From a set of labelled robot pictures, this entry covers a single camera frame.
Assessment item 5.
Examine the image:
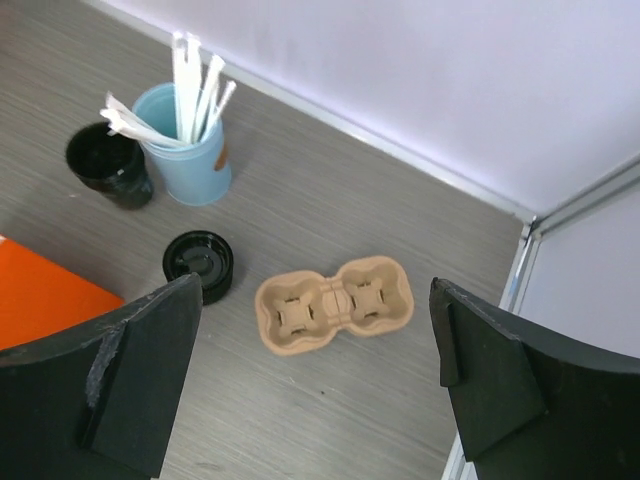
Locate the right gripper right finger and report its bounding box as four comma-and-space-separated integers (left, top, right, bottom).
429, 278, 639, 479

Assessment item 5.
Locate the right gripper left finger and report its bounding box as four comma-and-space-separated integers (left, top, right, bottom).
1, 274, 202, 479

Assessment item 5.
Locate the orange paper bag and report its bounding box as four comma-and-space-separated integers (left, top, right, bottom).
1, 237, 124, 349

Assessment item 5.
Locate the brown pulp cup carrier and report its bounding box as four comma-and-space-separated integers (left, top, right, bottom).
254, 256, 415, 356

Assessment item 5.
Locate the stack of black cups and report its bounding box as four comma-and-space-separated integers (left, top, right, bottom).
65, 122, 154, 210

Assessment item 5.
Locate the light blue tin cup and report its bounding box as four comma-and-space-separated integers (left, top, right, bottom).
133, 83, 232, 206

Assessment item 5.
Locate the white wrapped straws bundle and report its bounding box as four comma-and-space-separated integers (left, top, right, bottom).
100, 31, 236, 148

